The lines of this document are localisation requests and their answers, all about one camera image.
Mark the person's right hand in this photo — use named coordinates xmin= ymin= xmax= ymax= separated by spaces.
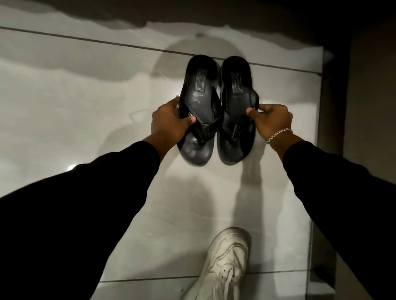
xmin=246 ymin=103 xmax=293 ymax=142

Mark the white sneaker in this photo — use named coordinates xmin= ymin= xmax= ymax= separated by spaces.
xmin=182 ymin=227 xmax=252 ymax=300

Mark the person's left forearm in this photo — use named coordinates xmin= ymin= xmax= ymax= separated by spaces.
xmin=0 ymin=133 xmax=169 ymax=300

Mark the person's left hand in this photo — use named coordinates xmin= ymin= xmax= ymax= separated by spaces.
xmin=151 ymin=95 xmax=197 ymax=145

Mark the black flip-flop sandal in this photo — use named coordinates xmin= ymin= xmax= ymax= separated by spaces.
xmin=177 ymin=55 xmax=224 ymax=167
xmin=217 ymin=56 xmax=260 ymax=166

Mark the person's right forearm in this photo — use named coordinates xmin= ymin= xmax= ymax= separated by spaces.
xmin=267 ymin=131 xmax=396 ymax=300

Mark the silver chain bracelet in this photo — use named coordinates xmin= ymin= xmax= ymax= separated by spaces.
xmin=265 ymin=128 xmax=293 ymax=145

